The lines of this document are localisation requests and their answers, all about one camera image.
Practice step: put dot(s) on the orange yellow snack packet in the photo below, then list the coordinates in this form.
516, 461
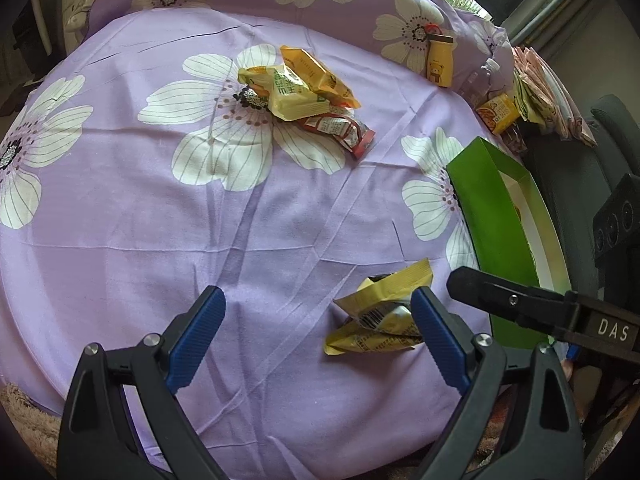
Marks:
318, 77

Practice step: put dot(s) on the dark clear snack bag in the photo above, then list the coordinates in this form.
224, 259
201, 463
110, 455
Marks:
513, 140

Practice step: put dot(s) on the yellow green snack packet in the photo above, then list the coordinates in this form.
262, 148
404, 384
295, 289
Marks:
289, 97

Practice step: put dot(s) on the red white snack packet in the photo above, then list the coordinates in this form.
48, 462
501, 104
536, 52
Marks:
354, 136

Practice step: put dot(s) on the clear plastic water bottle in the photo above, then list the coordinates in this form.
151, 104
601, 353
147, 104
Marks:
476, 86

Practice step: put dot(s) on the green white cardboard box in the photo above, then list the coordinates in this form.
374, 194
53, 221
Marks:
512, 233

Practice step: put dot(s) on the purple floral bed sheet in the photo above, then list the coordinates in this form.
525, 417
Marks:
141, 171

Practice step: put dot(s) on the dark grey sofa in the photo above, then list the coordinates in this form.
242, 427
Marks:
575, 180

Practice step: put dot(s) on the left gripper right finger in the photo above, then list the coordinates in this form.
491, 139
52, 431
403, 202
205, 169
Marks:
540, 437

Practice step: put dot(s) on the folded patterned cloth stack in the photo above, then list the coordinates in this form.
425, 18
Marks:
542, 99

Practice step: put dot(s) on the yellow snack packet pile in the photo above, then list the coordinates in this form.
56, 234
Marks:
379, 313

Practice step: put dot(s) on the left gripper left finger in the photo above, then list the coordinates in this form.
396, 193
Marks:
98, 439

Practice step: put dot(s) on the yellow bear bottle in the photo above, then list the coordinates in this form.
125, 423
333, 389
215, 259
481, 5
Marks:
440, 60

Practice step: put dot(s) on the yellow juice carton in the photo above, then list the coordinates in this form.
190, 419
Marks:
498, 113

